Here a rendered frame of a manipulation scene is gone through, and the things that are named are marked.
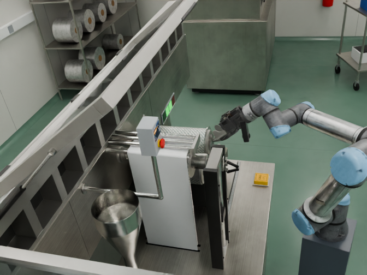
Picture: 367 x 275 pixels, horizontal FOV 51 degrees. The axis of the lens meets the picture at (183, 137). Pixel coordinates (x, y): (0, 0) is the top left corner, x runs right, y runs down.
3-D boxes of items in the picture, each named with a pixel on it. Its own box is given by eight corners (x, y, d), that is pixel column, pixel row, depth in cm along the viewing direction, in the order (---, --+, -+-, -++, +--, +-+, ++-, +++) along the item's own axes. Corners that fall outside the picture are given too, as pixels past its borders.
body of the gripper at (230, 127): (220, 115, 175) (240, 102, 168) (232, 129, 177) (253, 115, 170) (217, 125, 169) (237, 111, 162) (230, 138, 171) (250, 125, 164)
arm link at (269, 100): (277, 106, 153) (267, 87, 155) (256, 119, 160) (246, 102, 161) (285, 104, 160) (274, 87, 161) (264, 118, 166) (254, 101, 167)
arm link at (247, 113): (261, 111, 168) (259, 120, 161) (253, 116, 170) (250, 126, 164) (249, 99, 166) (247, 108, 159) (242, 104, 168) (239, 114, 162)
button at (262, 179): (267, 185, 203) (267, 181, 202) (254, 184, 205) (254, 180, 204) (268, 177, 209) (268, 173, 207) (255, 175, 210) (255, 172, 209)
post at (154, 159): (162, 198, 129) (153, 151, 118) (158, 198, 129) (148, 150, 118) (164, 195, 130) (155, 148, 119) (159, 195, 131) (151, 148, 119)
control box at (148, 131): (161, 157, 115) (157, 129, 109) (141, 156, 116) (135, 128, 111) (167, 143, 120) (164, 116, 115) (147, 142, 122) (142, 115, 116)
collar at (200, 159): (206, 172, 154) (205, 160, 151) (191, 171, 156) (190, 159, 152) (209, 162, 159) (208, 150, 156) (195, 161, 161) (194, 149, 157)
